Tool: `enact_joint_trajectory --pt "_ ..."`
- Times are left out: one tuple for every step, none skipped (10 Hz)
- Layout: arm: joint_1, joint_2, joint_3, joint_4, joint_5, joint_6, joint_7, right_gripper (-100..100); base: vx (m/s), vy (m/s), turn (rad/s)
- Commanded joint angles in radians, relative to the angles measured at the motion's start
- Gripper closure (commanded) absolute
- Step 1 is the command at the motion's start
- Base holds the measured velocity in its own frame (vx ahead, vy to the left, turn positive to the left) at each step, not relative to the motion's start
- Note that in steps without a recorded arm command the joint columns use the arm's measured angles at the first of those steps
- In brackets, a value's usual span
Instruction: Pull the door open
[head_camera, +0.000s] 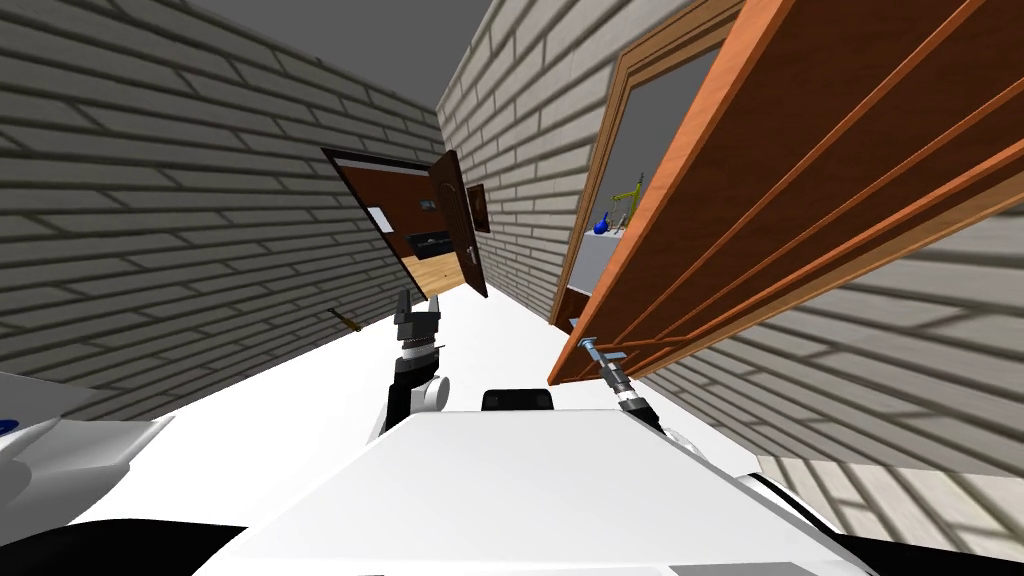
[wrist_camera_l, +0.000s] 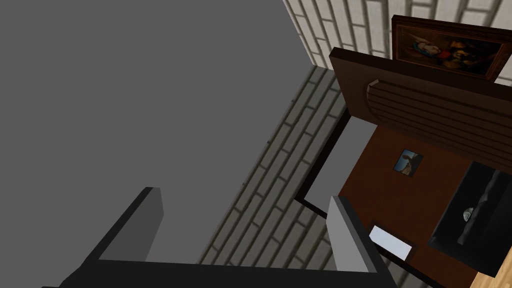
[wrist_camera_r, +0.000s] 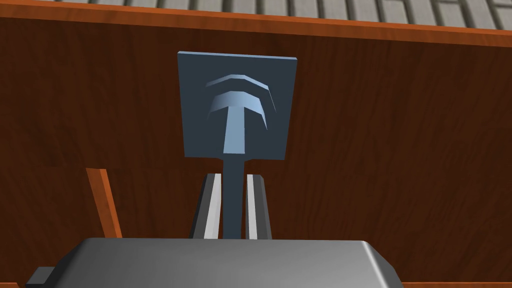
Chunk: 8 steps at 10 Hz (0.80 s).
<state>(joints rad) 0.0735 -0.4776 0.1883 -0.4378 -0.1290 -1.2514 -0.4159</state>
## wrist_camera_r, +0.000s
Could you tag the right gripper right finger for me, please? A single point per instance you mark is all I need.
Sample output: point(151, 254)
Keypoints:
point(256, 208)

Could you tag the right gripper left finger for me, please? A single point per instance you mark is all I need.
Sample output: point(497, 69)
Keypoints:
point(208, 208)

